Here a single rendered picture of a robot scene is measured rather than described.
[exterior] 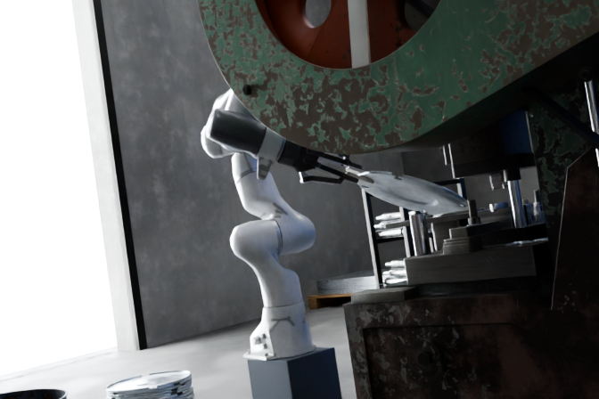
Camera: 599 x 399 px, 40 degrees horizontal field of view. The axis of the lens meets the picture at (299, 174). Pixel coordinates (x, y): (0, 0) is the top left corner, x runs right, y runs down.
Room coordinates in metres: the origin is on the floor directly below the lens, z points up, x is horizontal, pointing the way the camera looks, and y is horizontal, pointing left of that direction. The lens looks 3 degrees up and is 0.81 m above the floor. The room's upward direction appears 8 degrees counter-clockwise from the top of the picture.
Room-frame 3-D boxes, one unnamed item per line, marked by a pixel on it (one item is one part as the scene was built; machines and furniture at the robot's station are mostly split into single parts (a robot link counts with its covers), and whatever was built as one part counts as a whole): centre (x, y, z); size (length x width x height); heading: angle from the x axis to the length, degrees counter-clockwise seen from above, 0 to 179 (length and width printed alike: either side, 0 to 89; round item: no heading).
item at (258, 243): (2.37, 0.13, 0.71); 0.18 x 0.11 x 0.25; 116
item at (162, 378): (2.88, 0.62, 0.35); 0.29 x 0.29 x 0.01
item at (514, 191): (1.76, -0.45, 0.81); 0.02 x 0.02 x 0.14
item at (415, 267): (1.86, -0.45, 0.68); 0.45 x 0.30 x 0.06; 140
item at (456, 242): (1.74, -0.34, 0.76); 0.17 x 0.06 x 0.10; 140
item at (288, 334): (2.42, 0.13, 0.52); 0.22 x 0.19 x 0.14; 42
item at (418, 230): (1.81, -0.24, 0.75); 0.03 x 0.03 x 0.10; 50
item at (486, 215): (1.87, -0.45, 0.76); 0.15 x 0.09 x 0.05; 140
